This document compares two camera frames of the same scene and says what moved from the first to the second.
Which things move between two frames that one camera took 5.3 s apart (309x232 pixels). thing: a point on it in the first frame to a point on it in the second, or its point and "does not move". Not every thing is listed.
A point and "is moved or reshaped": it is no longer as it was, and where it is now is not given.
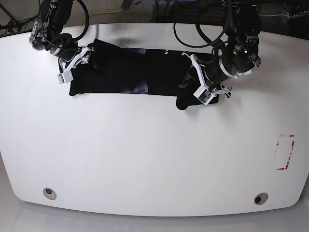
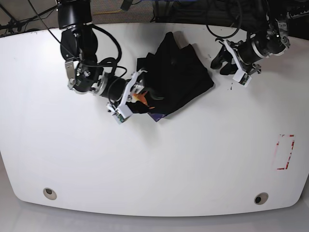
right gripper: (212, 74) to (245, 53)
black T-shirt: (112, 69) is moved or reshaped
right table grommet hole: (260, 198) does not move
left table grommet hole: (49, 193) does not move
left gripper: (82, 56) to (118, 92)
